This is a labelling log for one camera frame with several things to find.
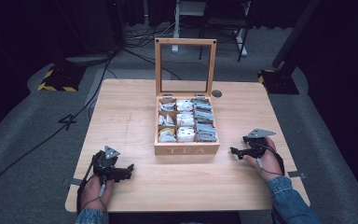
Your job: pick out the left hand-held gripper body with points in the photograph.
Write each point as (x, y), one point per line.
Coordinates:
(105, 161)

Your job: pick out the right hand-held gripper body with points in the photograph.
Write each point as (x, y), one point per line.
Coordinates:
(258, 146)

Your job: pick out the person's right hand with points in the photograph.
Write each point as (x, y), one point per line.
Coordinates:
(272, 163)

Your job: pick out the person's left hand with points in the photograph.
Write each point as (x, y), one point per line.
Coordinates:
(93, 194)

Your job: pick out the grey tape strip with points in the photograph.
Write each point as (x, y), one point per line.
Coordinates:
(74, 182)
(296, 174)

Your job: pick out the stack of grey tea packets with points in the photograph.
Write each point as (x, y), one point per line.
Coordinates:
(204, 122)

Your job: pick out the wooden tea box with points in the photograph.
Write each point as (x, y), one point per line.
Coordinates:
(186, 148)

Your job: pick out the yellow tea bag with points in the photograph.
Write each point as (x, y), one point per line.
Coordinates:
(162, 131)

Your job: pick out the dark round table grommet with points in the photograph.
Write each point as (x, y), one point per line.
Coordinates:
(216, 93)

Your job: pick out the stack of white tea packets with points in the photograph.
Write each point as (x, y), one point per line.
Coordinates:
(185, 119)

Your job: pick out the pile of white tea bags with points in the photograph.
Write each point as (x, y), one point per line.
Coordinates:
(167, 120)

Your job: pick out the striped yellow black stand base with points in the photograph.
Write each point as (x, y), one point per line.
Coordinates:
(279, 82)
(59, 81)

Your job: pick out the dark slanted stand pole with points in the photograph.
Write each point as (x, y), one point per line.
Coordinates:
(295, 34)

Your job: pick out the white desk leg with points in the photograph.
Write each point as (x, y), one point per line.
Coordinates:
(177, 25)

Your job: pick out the black metal frame stand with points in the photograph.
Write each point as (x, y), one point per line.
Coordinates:
(223, 23)

